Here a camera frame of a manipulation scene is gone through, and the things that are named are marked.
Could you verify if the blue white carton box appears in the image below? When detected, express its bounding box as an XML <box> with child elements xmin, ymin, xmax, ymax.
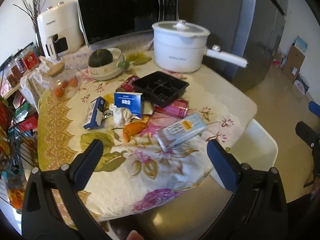
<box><xmin>114</xmin><ymin>92</ymin><xmax>143</xmax><ymax>118</ymax></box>

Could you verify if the red milk drink can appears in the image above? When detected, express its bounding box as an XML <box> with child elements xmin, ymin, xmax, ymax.
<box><xmin>155</xmin><ymin>99</ymin><xmax>189</xmax><ymax>118</ymax></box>

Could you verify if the cream ceramic handled bowl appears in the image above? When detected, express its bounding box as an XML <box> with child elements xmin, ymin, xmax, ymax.
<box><xmin>88</xmin><ymin>48</ymin><xmax>130</xmax><ymax>81</ymax></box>

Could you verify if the orange snack wrapper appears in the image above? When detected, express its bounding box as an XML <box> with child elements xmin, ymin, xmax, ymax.
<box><xmin>123</xmin><ymin>121</ymin><xmax>148</xmax><ymax>142</ymax></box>

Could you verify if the grey refrigerator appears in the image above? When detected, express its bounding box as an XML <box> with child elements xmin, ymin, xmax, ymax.
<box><xmin>178</xmin><ymin>0</ymin><xmax>288</xmax><ymax>93</ymax></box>

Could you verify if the wire storage rack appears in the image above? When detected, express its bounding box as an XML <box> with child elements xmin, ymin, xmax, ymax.
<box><xmin>1</xmin><ymin>50</ymin><xmax>39</xmax><ymax>213</ymax></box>

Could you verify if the person's left hand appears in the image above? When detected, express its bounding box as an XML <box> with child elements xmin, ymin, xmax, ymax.
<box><xmin>126</xmin><ymin>230</ymin><xmax>144</xmax><ymax>240</ymax></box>

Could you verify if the white electric cooking pot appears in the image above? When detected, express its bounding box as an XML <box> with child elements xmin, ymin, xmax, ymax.
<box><xmin>152</xmin><ymin>20</ymin><xmax>248</xmax><ymax>73</ymax></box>

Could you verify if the dark green squash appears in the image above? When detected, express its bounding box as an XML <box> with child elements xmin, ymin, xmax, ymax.
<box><xmin>88</xmin><ymin>49</ymin><xmax>113</xmax><ymax>68</ymax></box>

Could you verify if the dried branches decoration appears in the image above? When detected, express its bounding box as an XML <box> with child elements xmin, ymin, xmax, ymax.
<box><xmin>13</xmin><ymin>0</ymin><xmax>46</xmax><ymax>56</ymax></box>

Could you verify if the black microwave oven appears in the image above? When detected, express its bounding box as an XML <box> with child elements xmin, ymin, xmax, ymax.
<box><xmin>78</xmin><ymin>0</ymin><xmax>178</xmax><ymax>46</ymax></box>

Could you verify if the black plastic tray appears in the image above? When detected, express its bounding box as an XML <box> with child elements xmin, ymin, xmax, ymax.
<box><xmin>133</xmin><ymin>71</ymin><xmax>189</xmax><ymax>108</ymax></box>

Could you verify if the red packaged box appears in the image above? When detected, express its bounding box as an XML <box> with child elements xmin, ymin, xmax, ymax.
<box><xmin>23</xmin><ymin>50</ymin><xmax>40</xmax><ymax>70</ymax></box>

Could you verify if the blue small paper box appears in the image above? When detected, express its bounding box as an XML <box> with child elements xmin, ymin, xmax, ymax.
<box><xmin>83</xmin><ymin>97</ymin><xmax>106</xmax><ymax>130</ymax></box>

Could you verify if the floral tablecloth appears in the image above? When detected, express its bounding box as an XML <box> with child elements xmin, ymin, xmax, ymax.
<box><xmin>37</xmin><ymin>60</ymin><xmax>257</xmax><ymax>221</ymax></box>

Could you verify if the white tissue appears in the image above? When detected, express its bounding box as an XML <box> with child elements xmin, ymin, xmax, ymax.
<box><xmin>109</xmin><ymin>103</ymin><xmax>133</xmax><ymax>127</ymax></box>

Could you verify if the glass jar with wooden lid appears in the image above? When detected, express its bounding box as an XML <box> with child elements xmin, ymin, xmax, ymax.
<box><xmin>48</xmin><ymin>62</ymin><xmax>82</xmax><ymax>101</ymax></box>

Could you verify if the brown cardboard box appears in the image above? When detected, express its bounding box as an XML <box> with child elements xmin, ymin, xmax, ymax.
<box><xmin>283</xmin><ymin>44</ymin><xmax>305</xmax><ymax>83</ymax></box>

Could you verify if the yellow snack wrapper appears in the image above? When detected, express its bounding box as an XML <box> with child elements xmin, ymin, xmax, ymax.
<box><xmin>103</xmin><ymin>93</ymin><xmax>114</xmax><ymax>110</ymax></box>

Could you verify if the white air fryer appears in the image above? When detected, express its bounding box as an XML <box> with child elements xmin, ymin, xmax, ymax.
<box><xmin>37</xmin><ymin>2</ymin><xmax>84</xmax><ymax>60</ymax></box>

